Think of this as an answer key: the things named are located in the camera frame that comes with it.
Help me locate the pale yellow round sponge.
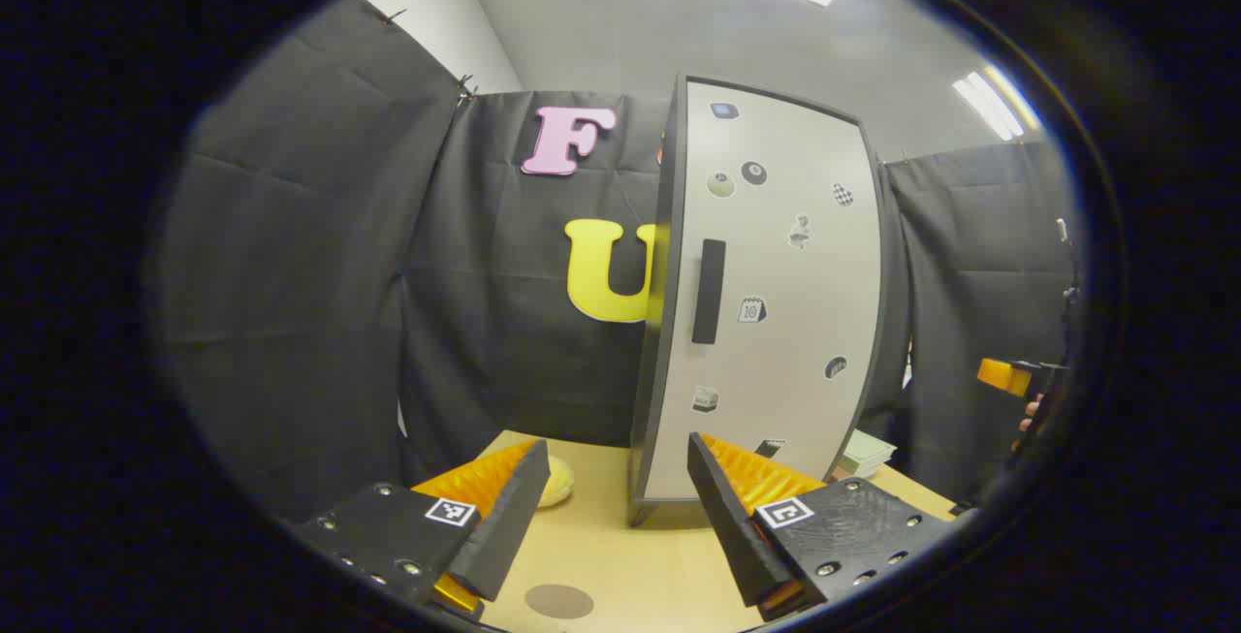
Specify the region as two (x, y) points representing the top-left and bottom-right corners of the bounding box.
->
(536, 456), (575, 509)

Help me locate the green book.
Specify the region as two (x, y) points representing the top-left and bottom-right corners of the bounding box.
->
(840, 429), (898, 467)

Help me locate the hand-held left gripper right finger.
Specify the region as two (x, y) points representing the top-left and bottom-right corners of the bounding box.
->
(686, 431), (961, 622)

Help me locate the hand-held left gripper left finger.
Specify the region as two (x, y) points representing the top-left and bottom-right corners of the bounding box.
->
(291, 437), (551, 619)

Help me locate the black backdrop cloth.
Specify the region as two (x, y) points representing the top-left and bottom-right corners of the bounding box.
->
(160, 0), (1082, 522)

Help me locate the brown round coaster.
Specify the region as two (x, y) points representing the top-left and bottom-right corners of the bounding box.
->
(525, 584), (595, 620)

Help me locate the black cabinet door handle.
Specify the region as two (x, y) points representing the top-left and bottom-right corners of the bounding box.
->
(691, 238), (727, 345)

